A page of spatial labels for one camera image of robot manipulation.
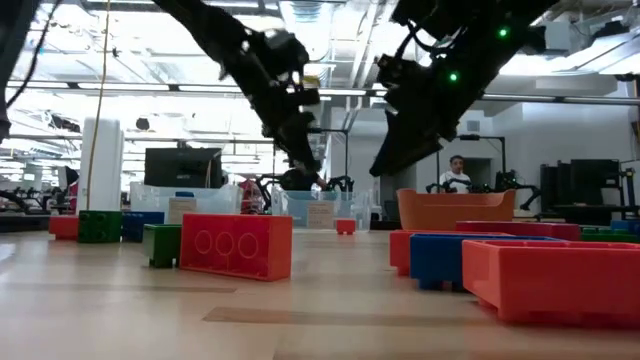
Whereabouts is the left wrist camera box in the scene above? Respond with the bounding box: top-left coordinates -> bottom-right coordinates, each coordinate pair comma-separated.
264,28 -> 310,84

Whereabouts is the clear plastic bin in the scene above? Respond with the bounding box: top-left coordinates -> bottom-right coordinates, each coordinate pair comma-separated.
271,187 -> 374,232
128,181 -> 244,226

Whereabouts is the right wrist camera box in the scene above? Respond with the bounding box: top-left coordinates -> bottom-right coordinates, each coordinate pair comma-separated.
377,52 -> 417,97

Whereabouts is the red background object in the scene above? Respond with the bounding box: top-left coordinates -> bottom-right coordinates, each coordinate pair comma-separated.
238,178 -> 265,216

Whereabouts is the black background shelving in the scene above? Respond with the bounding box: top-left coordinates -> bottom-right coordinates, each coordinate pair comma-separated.
539,158 -> 640,226

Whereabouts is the long green toy block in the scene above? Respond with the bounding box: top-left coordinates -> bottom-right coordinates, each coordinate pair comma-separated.
579,226 -> 640,245

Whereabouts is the square green toy block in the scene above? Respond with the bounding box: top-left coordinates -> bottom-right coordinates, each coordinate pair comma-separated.
142,223 -> 183,269

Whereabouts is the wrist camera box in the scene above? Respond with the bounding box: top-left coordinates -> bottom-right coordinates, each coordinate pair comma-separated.
377,52 -> 417,97
264,28 -> 310,84

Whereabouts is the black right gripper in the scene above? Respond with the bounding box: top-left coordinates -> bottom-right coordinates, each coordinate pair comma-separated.
370,46 -> 494,178

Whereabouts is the small green toy block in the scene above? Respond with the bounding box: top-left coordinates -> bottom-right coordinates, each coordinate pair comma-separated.
77,209 -> 124,245

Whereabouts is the orange plastic bin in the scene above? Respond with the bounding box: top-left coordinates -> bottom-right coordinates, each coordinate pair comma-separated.
397,188 -> 517,232

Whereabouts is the red toy block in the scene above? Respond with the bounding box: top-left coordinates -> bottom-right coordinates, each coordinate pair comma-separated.
455,220 -> 582,242

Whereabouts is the white building column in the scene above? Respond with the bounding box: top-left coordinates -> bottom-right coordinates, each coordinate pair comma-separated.
77,117 -> 125,216

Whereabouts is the silver ventilation duct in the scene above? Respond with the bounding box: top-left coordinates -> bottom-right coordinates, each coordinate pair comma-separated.
279,0 -> 335,76

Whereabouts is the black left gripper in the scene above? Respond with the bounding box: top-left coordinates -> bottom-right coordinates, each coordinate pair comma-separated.
244,64 -> 322,174

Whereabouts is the black aluminium table frame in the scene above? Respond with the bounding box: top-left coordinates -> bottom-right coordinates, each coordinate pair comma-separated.
0,213 -> 640,236

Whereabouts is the person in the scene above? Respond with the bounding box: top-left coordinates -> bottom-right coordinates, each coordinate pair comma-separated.
438,154 -> 474,195
276,167 -> 329,192

